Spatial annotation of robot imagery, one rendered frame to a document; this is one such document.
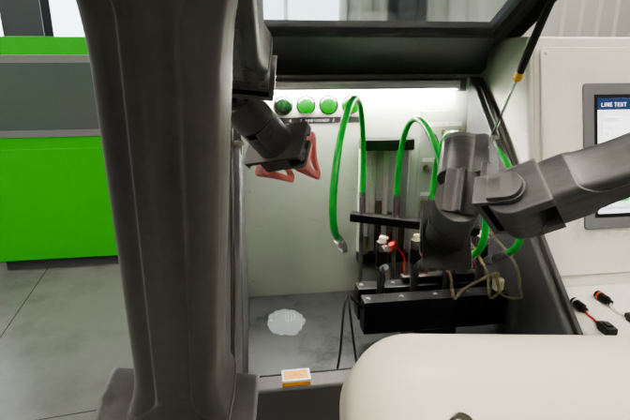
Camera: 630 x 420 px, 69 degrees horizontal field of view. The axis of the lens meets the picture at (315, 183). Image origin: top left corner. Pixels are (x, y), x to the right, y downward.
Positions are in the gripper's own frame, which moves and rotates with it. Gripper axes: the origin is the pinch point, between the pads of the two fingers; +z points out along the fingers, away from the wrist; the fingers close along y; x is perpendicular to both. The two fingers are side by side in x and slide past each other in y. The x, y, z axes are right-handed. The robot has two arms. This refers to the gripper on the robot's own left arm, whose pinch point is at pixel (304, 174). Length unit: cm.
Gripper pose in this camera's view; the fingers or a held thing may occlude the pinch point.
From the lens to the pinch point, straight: 75.5
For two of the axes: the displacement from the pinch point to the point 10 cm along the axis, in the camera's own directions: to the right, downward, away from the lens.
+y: -8.7, 1.0, 4.8
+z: 4.6, 5.2, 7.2
